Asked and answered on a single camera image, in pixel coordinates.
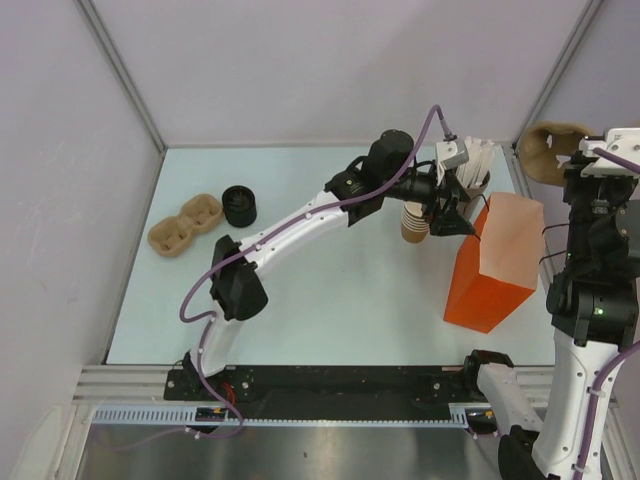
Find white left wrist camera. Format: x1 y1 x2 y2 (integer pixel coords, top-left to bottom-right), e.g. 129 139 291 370
435 138 469 171

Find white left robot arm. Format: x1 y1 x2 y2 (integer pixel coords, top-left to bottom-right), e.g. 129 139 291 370
185 130 476 400

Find brown pulp cup carrier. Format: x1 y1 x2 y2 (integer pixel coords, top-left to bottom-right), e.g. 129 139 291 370
147 193 225 258
519 121 594 187

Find stacked brown paper cups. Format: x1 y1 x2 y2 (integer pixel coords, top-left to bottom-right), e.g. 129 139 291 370
401 202 430 244

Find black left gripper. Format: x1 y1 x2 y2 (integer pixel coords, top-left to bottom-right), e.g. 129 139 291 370
381 162 475 237

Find black lid stack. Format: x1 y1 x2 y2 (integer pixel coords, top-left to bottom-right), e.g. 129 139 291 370
222 185 257 228

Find white slotted cable duct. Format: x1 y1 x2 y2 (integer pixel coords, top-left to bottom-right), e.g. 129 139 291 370
92 405 468 429

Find grey straw holder tube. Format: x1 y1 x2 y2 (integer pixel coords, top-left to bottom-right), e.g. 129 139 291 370
459 172 491 219

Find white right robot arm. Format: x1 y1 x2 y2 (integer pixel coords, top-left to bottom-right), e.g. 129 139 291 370
461 146 639 479

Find orange paper bag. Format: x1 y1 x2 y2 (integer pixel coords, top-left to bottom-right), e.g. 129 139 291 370
443 192 545 334

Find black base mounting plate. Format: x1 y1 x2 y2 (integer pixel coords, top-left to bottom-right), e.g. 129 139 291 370
163 363 506 422

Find aluminium frame rail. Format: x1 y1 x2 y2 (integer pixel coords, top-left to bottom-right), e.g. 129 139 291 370
73 365 171 404

